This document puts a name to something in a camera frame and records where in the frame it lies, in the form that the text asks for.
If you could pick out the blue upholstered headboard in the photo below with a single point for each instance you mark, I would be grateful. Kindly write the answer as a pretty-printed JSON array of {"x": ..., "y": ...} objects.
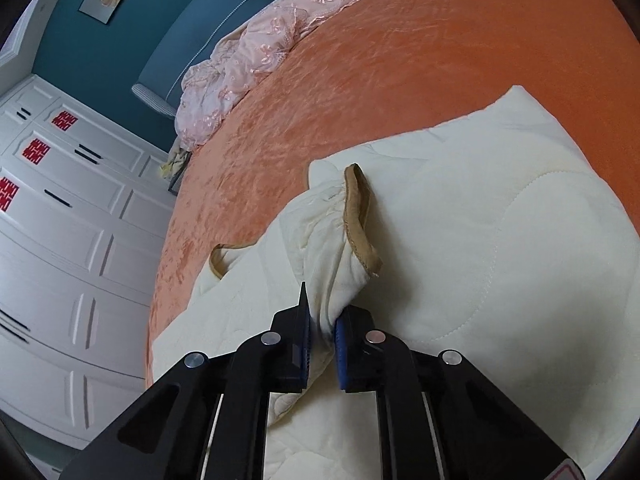
[{"x": 190, "y": 40}]

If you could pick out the orange velvet bed cover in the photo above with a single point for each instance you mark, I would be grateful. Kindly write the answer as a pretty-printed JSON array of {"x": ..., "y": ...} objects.
[{"x": 382, "y": 67}]

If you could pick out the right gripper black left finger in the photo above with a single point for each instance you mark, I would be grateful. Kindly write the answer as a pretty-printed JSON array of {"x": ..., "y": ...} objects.
[{"x": 206, "y": 418}]

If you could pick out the white panelled wardrobe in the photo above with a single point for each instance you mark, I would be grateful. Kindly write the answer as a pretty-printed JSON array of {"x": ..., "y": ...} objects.
[{"x": 84, "y": 215}]

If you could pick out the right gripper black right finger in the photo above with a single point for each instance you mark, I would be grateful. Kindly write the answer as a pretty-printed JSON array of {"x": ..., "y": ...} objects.
[{"x": 439, "y": 417}]

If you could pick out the pink embroidered blanket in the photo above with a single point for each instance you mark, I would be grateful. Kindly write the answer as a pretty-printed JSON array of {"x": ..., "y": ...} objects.
[{"x": 240, "y": 61}]

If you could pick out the cream quilted coat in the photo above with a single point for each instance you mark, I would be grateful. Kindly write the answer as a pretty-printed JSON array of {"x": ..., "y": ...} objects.
[{"x": 491, "y": 235}]

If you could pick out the dark bedside table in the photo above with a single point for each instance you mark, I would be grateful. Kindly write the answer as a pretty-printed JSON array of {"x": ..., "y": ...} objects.
[{"x": 173, "y": 169}]

